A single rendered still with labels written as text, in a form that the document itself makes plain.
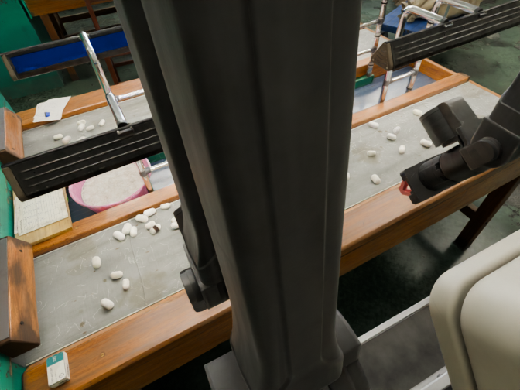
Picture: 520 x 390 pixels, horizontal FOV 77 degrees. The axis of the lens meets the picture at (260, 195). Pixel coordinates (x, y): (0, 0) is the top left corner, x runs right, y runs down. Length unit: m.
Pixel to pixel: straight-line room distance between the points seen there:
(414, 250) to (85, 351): 1.57
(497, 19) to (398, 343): 1.13
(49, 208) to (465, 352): 1.11
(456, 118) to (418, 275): 1.35
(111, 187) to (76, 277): 0.33
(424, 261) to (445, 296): 1.65
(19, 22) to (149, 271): 2.81
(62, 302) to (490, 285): 0.93
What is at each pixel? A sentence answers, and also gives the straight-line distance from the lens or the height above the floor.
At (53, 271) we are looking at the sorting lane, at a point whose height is 0.74.
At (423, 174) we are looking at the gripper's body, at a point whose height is 1.10.
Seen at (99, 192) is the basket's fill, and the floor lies 0.74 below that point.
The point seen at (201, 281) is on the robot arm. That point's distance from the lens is 0.31.
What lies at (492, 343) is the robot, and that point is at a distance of 0.25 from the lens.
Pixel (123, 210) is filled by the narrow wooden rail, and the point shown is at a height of 0.76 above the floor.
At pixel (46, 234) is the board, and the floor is 0.78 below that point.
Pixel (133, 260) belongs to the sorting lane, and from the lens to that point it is 1.00.
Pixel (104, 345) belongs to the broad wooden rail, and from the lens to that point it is 0.89.
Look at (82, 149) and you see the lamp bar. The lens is 0.78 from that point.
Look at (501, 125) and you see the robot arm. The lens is 0.55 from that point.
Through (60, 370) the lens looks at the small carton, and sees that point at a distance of 0.89.
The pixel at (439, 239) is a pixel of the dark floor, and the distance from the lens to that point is 2.04.
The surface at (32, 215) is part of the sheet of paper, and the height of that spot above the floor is 0.78.
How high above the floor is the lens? 1.53
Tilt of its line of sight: 48 degrees down
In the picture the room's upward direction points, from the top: 4 degrees counter-clockwise
